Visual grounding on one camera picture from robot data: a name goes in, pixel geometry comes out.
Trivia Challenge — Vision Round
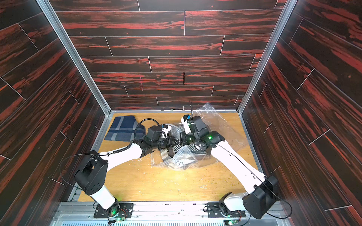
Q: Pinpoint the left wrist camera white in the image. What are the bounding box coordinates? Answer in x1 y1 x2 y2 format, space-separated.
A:
161 124 172 138

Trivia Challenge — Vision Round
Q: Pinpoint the black white chevron scarf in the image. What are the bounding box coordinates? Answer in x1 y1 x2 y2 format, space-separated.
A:
167 144 205 157

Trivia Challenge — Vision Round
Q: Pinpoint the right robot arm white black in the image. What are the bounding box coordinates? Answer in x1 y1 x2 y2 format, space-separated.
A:
180 115 278 219

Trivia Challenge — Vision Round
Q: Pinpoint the navy plaid scarf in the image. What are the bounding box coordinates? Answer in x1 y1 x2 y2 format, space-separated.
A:
104 115 146 142

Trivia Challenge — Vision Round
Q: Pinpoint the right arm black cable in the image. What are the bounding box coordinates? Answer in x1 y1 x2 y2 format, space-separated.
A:
189 101 293 224

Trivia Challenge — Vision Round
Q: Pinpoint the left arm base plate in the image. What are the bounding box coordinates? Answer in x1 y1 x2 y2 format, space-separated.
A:
93 202 134 220

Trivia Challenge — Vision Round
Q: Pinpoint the beige brown striped scarf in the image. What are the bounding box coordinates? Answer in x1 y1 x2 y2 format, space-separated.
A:
158 150 185 169

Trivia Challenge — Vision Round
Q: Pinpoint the front aluminium rail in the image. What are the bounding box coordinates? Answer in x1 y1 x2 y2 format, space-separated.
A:
50 201 291 226

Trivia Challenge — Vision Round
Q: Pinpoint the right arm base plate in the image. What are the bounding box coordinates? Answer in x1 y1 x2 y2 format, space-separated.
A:
203 202 246 218

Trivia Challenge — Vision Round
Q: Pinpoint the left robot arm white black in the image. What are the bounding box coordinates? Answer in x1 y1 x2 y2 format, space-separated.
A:
74 126 179 218

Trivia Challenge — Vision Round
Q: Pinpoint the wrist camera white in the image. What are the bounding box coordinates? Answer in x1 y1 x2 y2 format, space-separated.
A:
161 124 172 138
181 115 194 134

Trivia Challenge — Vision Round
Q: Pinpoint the clear plastic vacuum bag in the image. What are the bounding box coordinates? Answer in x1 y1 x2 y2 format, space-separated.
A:
151 103 248 170

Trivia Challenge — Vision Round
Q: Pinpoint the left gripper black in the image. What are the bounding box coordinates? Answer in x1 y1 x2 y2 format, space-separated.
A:
151 137 180 150

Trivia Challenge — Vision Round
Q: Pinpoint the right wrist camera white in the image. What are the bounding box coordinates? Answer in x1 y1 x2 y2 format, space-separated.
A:
181 115 194 134

